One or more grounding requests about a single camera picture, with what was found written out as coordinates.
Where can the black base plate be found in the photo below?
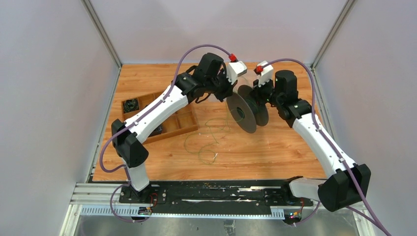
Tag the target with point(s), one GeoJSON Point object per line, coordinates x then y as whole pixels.
{"type": "Point", "coordinates": [214, 197]}

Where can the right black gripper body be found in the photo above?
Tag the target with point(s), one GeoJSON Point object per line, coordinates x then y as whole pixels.
{"type": "Point", "coordinates": [265, 93]}

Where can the aluminium frame rail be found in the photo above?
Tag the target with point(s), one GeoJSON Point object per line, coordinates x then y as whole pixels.
{"type": "Point", "coordinates": [93, 211]}

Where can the wooden compartment tray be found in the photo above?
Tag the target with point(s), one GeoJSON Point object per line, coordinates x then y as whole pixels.
{"type": "Point", "coordinates": [168, 114]}

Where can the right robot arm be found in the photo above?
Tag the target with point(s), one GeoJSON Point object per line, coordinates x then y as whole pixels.
{"type": "Point", "coordinates": [347, 182]}

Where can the dark grey spool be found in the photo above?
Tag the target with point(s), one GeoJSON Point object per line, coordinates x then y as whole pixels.
{"type": "Point", "coordinates": [246, 111]}

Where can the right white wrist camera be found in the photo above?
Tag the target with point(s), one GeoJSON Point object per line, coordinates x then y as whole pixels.
{"type": "Point", "coordinates": [264, 73]}

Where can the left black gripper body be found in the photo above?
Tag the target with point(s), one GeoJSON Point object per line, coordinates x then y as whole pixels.
{"type": "Point", "coordinates": [220, 86]}

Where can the translucent plastic bin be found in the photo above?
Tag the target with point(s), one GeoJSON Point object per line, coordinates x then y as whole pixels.
{"type": "Point", "coordinates": [246, 79]}

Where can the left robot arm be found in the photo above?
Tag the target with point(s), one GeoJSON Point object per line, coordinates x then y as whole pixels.
{"type": "Point", "coordinates": [211, 76]}

